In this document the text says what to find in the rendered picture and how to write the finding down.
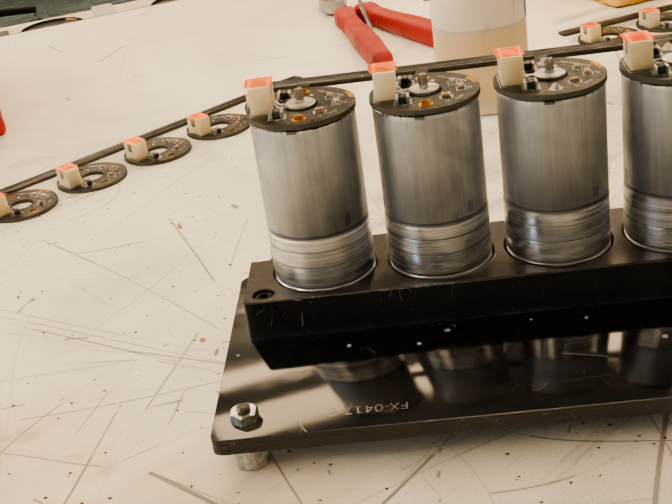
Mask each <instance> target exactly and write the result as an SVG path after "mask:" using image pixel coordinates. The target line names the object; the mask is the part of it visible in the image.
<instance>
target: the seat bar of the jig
mask: <svg viewBox="0 0 672 504"><path fill-rule="evenodd" d="M610 219H611V248H610V249H609V250H608V252H606V253H605V254H604V255H602V256H600V257H598V258H596V259H594V260H591V261H589V262H585V263H581V264H577V265H571V266H560V267H547V266H537V265H531V264H527V263H524V262H521V261H518V260H516V259H514V258H513V257H511V256H510V255H509V254H508V253H507V246H506V233H505V220H502V221H493V222H490V228H491V241H492V253H493V257H492V259H491V260H490V261H489V262H488V263H487V264H486V265H485V266H483V267H482V268H480V269H478V270H476V271H474V272H471V273H469V274H466V275H462V276H459V277H454V278H448V279H436V280H428V279H417V278H411V277H407V276H404V275H402V274H399V273H398V272H396V271H395V270H394V269H393V268H392V267H391V262H390V254H389V246H388V238H387V233H383V234H375V235H372V236H373V244H374V251H375V259H376V268H375V270H374V271H373V272H372V273H371V274H370V275H369V276H368V277H366V278H365V279H363V280H361V281H360V282H357V283H355V284H353V285H350V286H347V287H344V288H341V289H336V290H331V291H324V292H300V291H294V290H290V289H287V288H285V287H283V286H281V285H280V284H279V283H278V282H277V281H276V275H275V269H274V264H273V258H271V259H270V260H268V261H261V262H251V266H250V271H249V276H248V282H247V287H246V292H245V297H244V303H243V304H244V310H245V315H246V320H247V325H248V330H249V335H250V340H252V341H256V340H266V339H276V338H285V337H295V336H305V335H314V334H324V333H334V332H343V331H353V330H363V329H372V328H382V327H392V326H401V325H411V324H421V323H430V322H440V321H450V320H459V319H469V318H479V317H488V316H498V315H508V314H517V313H527V312H537V311H546V310H556V309H566V308H575V307H585V306H595V305H604V304H614V303H624V302H633V301H643V300H653V299H662V298H672V253H662V252H655V251H650V250H647V249H643V248H640V247H638V246H636V245H634V244H632V243H630V242H629V241H628V240H627V239H626V238H625V237H624V207H621V208H612V209H610Z"/></svg>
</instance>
